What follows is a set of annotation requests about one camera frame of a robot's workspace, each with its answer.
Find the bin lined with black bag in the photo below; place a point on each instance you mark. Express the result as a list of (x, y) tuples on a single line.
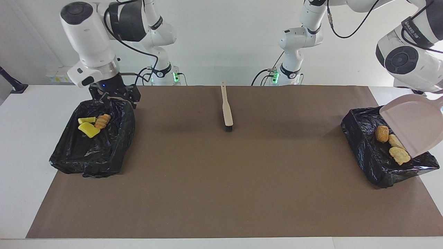
[(367, 152), (93, 155)]

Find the notched yellow sponge piece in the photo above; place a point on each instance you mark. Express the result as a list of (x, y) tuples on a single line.
[(86, 120)]

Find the pale beige sponge chunk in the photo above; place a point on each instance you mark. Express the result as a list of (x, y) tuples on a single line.
[(399, 155), (394, 140), (102, 121)]

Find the yellow sponge block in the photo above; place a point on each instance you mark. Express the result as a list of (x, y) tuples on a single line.
[(89, 130)]

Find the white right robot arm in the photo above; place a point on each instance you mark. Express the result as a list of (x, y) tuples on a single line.
[(90, 34)]

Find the brown table mat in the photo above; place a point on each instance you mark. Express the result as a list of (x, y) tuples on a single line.
[(225, 190)]

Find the white wall outlet box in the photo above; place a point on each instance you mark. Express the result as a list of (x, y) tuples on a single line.
[(57, 77)]

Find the beige plastic dustpan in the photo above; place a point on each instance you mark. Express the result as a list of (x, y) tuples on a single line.
[(412, 128)]

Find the brown sponge piece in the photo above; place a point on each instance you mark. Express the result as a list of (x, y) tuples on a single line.
[(382, 134)]

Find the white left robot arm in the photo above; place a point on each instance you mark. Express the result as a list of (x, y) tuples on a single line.
[(408, 58)]

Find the black angled stand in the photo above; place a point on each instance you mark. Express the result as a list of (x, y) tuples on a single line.
[(19, 88), (418, 92)]

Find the beige brush with black bristles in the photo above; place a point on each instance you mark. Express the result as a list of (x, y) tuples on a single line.
[(227, 110)]

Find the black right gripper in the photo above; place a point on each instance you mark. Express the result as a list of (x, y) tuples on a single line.
[(111, 86)]

